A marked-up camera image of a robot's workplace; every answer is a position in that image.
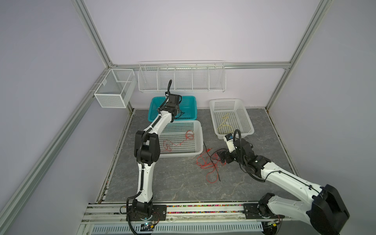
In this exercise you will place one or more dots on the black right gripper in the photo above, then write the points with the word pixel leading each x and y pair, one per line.
pixel 227 155

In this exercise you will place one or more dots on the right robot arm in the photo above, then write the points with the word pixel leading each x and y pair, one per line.
pixel 322 207

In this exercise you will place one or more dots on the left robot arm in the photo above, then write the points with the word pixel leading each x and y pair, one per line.
pixel 147 151

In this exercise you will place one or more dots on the teal plastic basket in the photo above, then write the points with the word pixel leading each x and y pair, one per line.
pixel 188 108

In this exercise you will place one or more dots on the white plastic basket near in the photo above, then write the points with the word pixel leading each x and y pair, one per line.
pixel 181 139

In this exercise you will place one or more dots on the white plastic basket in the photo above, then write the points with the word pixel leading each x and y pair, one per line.
pixel 181 139
pixel 228 115

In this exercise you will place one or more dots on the white plastic basket far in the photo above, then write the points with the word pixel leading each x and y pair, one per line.
pixel 228 115

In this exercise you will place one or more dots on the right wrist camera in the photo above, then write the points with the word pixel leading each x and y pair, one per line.
pixel 229 140

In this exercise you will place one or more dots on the white wire wall shelf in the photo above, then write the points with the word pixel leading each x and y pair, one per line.
pixel 184 76

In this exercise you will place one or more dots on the white mesh wall box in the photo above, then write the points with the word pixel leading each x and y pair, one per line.
pixel 116 88

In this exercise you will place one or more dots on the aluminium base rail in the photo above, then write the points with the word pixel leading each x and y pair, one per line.
pixel 174 218

